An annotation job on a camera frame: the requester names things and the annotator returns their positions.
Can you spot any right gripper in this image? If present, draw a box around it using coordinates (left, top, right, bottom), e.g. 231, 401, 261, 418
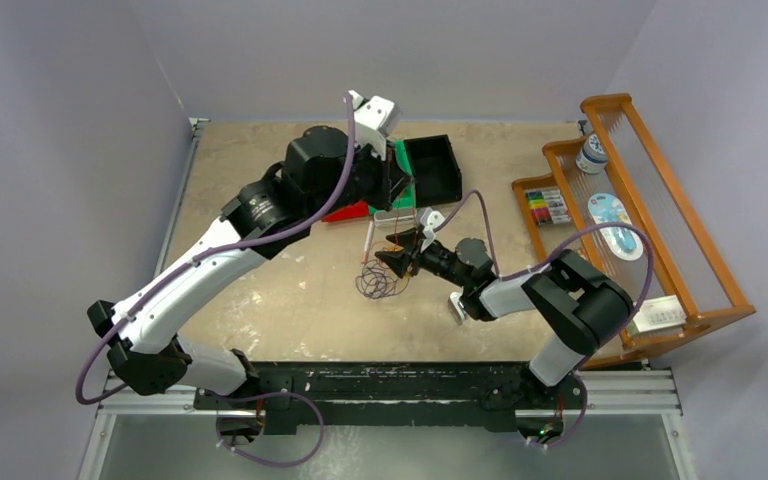
375, 226, 471, 289

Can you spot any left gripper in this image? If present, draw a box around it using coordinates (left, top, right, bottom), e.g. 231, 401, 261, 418
308, 134, 414, 224

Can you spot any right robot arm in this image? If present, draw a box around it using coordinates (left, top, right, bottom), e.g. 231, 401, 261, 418
375, 229, 635, 407

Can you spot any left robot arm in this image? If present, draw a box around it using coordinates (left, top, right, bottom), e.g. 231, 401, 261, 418
87, 124, 411, 409

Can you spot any white grey stapler case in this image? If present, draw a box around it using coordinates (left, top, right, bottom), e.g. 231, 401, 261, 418
373, 208, 416, 228

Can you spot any red plastic bin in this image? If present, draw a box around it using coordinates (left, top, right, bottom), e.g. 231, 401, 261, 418
322, 201, 370, 223

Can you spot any green plastic bin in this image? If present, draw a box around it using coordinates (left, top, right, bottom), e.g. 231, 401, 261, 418
364, 140, 415, 213

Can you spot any white marker orange cap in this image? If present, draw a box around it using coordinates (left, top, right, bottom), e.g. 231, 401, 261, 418
361, 220, 376, 264

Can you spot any black plastic bin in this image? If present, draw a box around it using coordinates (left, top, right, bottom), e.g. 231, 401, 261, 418
404, 135, 463, 208

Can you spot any box of coloured markers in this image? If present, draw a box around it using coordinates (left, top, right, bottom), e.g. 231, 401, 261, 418
524, 189, 572, 226

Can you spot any white round jar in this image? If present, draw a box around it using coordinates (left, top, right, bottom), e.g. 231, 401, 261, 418
575, 133, 609, 175

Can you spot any wooden shelf rack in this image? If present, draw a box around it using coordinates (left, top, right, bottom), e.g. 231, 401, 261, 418
511, 93, 756, 369

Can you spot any blue white blister pack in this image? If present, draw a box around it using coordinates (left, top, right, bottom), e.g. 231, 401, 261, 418
587, 193, 643, 261

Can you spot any white label box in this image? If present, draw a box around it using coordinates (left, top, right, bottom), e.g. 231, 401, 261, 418
627, 295, 687, 335

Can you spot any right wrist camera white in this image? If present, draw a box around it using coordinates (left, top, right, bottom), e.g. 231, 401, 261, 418
418, 207, 446, 242

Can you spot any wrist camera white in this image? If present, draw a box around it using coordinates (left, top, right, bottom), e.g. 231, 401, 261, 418
418, 207, 446, 242
348, 90, 402, 160

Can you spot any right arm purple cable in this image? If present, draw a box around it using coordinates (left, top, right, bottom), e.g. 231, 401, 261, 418
431, 190, 655, 452

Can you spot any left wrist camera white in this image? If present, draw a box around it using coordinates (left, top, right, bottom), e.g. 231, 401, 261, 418
348, 90, 402, 160

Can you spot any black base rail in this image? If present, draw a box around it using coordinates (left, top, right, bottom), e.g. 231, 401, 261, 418
194, 361, 586, 438

